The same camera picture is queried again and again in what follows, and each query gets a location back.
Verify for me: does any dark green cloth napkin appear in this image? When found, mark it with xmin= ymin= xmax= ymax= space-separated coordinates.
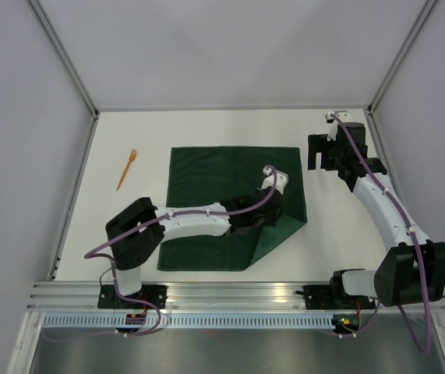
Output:
xmin=157 ymin=146 xmax=308 ymax=271

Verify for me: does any orange plastic fork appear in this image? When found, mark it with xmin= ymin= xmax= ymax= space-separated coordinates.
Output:
xmin=116 ymin=149 xmax=137 ymax=191

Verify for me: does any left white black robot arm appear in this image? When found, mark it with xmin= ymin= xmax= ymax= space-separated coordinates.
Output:
xmin=105 ymin=186 xmax=284 ymax=309

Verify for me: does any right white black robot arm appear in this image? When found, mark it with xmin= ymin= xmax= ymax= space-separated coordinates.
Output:
xmin=308 ymin=115 xmax=445 ymax=308

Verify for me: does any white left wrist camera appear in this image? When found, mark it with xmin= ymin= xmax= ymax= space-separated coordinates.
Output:
xmin=260 ymin=165 xmax=289 ymax=195

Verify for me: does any right aluminium side rail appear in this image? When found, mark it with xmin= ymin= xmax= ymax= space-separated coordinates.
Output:
xmin=365 ymin=110 xmax=393 ymax=184

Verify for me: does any aluminium side rail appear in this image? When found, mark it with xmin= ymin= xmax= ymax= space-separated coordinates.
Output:
xmin=45 ymin=112 xmax=100 ymax=281
xmin=365 ymin=110 xmax=393 ymax=184

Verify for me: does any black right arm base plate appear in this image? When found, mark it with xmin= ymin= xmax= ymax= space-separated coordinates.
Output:
xmin=295 ymin=284 xmax=376 ymax=311

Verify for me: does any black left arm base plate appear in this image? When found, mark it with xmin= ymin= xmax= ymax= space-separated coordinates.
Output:
xmin=97 ymin=284 xmax=168 ymax=309

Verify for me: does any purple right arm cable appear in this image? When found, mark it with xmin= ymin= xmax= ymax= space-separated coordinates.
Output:
xmin=333 ymin=111 xmax=433 ymax=356

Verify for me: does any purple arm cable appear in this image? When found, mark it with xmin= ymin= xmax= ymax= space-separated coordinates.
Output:
xmin=333 ymin=111 xmax=433 ymax=356
xmin=42 ymin=164 xmax=278 ymax=344

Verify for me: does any right aluminium frame post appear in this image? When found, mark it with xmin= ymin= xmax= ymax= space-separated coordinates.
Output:
xmin=367 ymin=0 xmax=440 ymax=117

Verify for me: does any aluminium frame post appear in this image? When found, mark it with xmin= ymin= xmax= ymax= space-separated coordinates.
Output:
xmin=26 ymin=0 xmax=99 ymax=118
xmin=367 ymin=0 xmax=440 ymax=117

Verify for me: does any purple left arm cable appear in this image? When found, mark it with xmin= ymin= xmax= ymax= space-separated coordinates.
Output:
xmin=42 ymin=164 xmax=278 ymax=344

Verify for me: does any left aluminium side rail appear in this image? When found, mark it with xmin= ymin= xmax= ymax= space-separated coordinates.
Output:
xmin=45 ymin=112 xmax=100 ymax=281

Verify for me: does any aluminium front frame rail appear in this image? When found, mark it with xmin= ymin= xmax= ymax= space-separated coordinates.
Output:
xmin=26 ymin=280 xmax=445 ymax=312

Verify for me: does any white slotted cable duct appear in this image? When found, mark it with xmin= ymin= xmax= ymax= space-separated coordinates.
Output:
xmin=43 ymin=312 xmax=334 ymax=330

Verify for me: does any left aluminium frame post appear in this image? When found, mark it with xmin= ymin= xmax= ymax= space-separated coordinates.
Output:
xmin=26 ymin=0 xmax=99 ymax=118

